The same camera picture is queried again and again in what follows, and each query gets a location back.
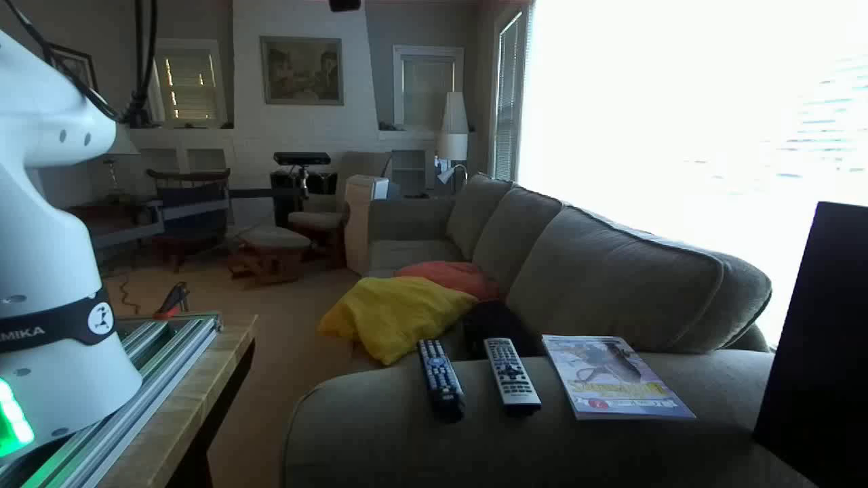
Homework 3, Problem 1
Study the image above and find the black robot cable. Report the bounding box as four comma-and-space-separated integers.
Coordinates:
5, 0, 162, 130

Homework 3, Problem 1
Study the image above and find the framed wall picture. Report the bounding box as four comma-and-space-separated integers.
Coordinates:
258, 34, 348, 108

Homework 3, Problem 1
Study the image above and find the black exercise machine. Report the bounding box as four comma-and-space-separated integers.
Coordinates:
269, 149, 341, 228

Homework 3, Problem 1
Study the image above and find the dark wooden chair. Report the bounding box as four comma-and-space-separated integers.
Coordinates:
144, 167, 234, 272

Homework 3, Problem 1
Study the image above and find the narrow window with white frame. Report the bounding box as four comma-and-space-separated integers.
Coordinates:
390, 45, 467, 130

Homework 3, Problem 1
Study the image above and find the yellow blanket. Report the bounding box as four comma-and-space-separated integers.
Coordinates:
317, 275, 481, 370

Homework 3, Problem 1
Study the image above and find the beige footstool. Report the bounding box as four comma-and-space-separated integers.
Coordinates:
229, 226, 315, 287

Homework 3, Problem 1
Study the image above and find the black remote control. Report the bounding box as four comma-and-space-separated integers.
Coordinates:
416, 337, 470, 425

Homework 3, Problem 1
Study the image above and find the magazine with blue cover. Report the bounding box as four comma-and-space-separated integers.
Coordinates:
540, 335, 701, 425

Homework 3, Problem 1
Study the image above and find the black monitor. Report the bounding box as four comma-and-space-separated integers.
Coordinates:
752, 198, 868, 488

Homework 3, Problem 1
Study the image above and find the table lamp with white shade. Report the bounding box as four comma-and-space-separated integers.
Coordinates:
108, 126, 144, 162

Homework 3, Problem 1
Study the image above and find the aluminium rail mounting frame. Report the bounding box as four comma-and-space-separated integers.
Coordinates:
0, 313, 226, 488

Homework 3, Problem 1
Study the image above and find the wooden table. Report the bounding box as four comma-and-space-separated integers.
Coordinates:
98, 313, 260, 488

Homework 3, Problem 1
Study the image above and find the red and black floor tool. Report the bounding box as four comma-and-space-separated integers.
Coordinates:
153, 279, 192, 320

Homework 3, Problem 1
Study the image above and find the silver remote control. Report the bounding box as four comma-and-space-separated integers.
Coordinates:
481, 335, 546, 417

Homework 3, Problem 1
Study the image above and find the grey-green fabric sofa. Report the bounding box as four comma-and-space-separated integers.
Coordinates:
280, 171, 816, 488

